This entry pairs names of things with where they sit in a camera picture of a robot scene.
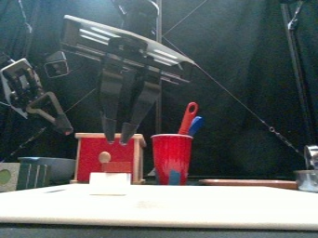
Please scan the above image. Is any black metal frame post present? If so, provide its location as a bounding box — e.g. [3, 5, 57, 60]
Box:
[281, 3, 317, 147]

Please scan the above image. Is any red plastic cup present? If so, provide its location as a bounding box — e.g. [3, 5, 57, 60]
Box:
[150, 133, 196, 186]

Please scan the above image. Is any blue plastic utensil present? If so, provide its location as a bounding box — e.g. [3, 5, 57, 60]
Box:
[186, 115, 205, 138]

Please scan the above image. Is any pale blue bowl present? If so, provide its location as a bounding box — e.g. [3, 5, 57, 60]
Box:
[42, 156, 79, 184]

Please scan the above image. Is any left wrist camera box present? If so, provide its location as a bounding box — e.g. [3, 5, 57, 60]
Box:
[43, 50, 71, 79]

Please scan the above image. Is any pink plastic tray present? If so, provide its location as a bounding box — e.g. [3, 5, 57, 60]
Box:
[198, 178, 300, 191]

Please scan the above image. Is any wooden box with red sides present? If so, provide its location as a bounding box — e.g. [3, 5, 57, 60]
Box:
[74, 132, 149, 185]

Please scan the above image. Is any silver metal pot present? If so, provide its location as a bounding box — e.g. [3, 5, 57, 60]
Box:
[292, 144, 318, 193]

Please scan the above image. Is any green box with white stripes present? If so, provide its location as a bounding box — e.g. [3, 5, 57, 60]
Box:
[17, 156, 54, 192]

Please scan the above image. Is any red plastic utensil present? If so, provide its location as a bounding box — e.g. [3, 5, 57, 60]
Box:
[178, 101, 201, 136]

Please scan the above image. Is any white block with green circle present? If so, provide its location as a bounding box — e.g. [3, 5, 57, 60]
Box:
[0, 162, 22, 193]

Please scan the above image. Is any thin white bracing cord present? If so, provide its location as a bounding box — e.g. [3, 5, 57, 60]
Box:
[162, 34, 308, 158]
[63, 0, 210, 114]

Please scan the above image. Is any white toy rice block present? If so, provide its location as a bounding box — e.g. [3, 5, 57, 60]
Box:
[89, 172, 133, 188]

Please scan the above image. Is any white cutting board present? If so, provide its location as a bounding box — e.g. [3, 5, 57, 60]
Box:
[0, 184, 318, 231]

